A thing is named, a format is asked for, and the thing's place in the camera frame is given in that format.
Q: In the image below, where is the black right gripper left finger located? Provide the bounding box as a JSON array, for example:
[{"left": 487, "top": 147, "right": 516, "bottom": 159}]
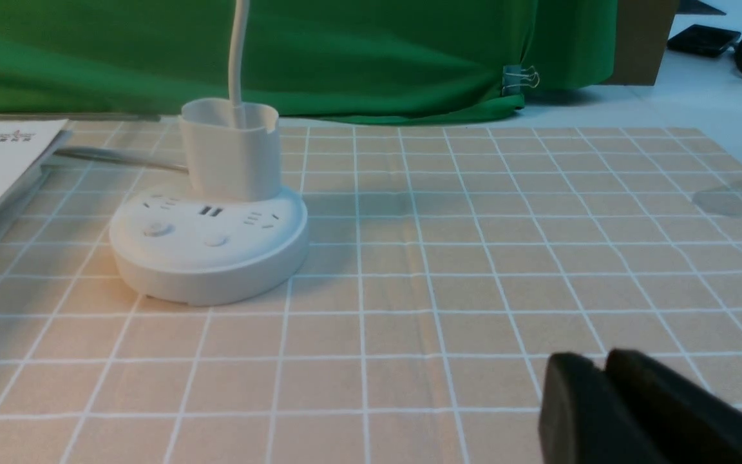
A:
[{"left": 538, "top": 353, "right": 668, "bottom": 463}]

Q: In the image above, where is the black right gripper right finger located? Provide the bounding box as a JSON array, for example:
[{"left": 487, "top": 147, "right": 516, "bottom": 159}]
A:
[{"left": 605, "top": 349, "right": 742, "bottom": 463}]

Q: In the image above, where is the white desk lamp with sockets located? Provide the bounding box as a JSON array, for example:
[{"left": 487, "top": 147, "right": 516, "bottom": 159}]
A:
[{"left": 109, "top": 1, "right": 309, "bottom": 307}]

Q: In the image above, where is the beige checked tablecloth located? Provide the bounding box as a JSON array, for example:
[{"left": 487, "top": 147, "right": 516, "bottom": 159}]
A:
[{"left": 0, "top": 126, "right": 742, "bottom": 463}]

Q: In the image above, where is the silver binder clip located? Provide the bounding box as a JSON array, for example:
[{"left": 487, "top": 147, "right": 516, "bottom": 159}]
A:
[{"left": 500, "top": 65, "right": 540, "bottom": 97}]

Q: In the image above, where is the black flat device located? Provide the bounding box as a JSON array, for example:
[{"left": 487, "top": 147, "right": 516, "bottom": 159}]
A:
[{"left": 667, "top": 24, "right": 741, "bottom": 58}]

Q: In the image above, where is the brown cardboard box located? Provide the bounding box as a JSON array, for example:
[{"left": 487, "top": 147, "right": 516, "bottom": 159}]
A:
[{"left": 602, "top": 1, "right": 680, "bottom": 87}]

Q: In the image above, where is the green backdrop cloth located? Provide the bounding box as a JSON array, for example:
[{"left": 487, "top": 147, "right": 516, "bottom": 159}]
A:
[{"left": 0, "top": 1, "right": 618, "bottom": 124}]

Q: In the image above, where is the grey lamp power cable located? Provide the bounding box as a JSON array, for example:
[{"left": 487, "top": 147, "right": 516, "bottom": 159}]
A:
[{"left": 54, "top": 147, "right": 190, "bottom": 173}]

